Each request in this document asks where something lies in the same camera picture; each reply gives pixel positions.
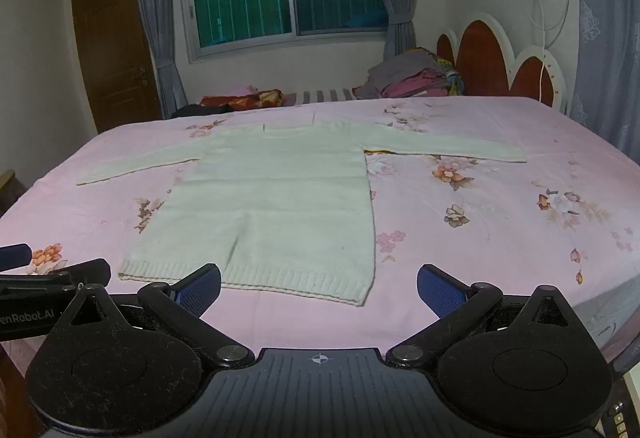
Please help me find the pink floral bed sheet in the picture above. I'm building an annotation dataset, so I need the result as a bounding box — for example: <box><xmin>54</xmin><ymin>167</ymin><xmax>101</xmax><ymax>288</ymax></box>
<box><xmin>0</xmin><ymin>96</ymin><xmax>640</xmax><ymax>371</ymax></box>

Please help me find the dark device with yellow buttons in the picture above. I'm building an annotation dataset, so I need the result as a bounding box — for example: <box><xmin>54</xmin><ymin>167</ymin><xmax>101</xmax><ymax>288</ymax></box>
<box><xmin>597</xmin><ymin>368</ymin><xmax>640</xmax><ymax>438</ymax></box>

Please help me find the white charging cable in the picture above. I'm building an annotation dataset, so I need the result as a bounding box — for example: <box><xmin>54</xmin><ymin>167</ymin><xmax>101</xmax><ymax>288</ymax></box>
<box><xmin>525</xmin><ymin>0</ymin><xmax>572</xmax><ymax>108</ymax></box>

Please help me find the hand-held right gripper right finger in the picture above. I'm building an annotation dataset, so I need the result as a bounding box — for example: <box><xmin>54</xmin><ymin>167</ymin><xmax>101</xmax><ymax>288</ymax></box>
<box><xmin>386</xmin><ymin>262</ymin><xmax>582</xmax><ymax>369</ymax></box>

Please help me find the pile of folded clothes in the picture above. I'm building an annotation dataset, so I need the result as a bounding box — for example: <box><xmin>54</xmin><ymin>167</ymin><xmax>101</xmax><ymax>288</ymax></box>
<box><xmin>352</xmin><ymin>47</ymin><xmax>466</xmax><ymax>100</ymax></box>

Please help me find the white and brown headboard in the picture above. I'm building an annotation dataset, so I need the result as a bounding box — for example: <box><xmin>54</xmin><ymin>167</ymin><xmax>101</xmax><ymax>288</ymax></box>
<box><xmin>436</xmin><ymin>11</ymin><xmax>572</xmax><ymax>117</ymax></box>

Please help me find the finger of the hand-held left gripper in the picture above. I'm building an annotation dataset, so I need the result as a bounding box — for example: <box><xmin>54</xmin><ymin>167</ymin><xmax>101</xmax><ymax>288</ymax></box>
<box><xmin>0</xmin><ymin>258</ymin><xmax>112</xmax><ymax>297</ymax></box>
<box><xmin>0</xmin><ymin>243</ymin><xmax>32</xmax><ymax>272</ymax></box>

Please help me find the pale lace curtain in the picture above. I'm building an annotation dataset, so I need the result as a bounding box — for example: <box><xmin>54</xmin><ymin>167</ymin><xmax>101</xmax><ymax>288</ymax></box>
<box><xmin>570</xmin><ymin>0</ymin><xmax>640</xmax><ymax>160</ymax></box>

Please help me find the brown wooden furniture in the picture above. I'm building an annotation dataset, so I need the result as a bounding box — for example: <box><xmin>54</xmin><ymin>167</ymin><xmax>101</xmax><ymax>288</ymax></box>
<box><xmin>0</xmin><ymin>168</ymin><xmax>29</xmax><ymax>215</ymax></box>

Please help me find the black cloth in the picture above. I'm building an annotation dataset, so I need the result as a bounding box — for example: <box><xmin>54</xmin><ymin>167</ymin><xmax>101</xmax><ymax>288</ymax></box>
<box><xmin>170</xmin><ymin>103</ymin><xmax>234</xmax><ymax>121</ymax></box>

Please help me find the brown wooden door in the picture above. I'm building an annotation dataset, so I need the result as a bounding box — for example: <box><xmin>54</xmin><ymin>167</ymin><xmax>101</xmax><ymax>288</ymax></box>
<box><xmin>70</xmin><ymin>0</ymin><xmax>164</xmax><ymax>134</ymax></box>

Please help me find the white knitted sweater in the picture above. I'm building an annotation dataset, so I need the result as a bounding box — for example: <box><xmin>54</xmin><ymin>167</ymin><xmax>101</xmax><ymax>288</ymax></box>
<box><xmin>75</xmin><ymin>111</ymin><xmax>530</xmax><ymax>307</ymax></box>

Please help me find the red patterned cloth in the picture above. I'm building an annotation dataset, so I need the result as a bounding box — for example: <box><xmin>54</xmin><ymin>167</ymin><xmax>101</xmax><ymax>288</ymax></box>
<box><xmin>200</xmin><ymin>88</ymin><xmax>284</xmax><ymax>112</ymax></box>

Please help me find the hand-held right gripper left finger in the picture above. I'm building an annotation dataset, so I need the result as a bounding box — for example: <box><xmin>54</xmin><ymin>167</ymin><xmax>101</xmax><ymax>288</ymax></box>
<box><xmin>59</xmin><ymin>262</ymin><xmax>255</xmax><ymax>370</ymax></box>

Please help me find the grey striped cloth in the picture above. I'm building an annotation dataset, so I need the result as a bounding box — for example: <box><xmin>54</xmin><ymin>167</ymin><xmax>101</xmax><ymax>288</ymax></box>
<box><xmin>282</xmin><ymin>88</ymin><xmax>359</xmax><ymax>107</ymax></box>

